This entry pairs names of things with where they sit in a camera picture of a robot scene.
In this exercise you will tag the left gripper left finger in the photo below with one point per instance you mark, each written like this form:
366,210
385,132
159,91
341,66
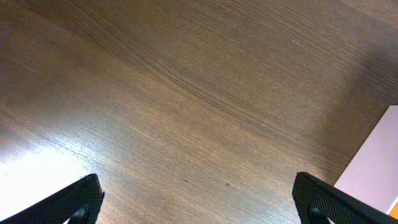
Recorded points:
79,202

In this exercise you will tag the yellow toy dog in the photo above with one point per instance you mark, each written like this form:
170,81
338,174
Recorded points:
394,211

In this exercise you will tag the white cardboard box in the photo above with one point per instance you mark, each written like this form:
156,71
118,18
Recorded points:
371,176

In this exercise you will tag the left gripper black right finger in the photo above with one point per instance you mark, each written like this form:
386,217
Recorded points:
318,202

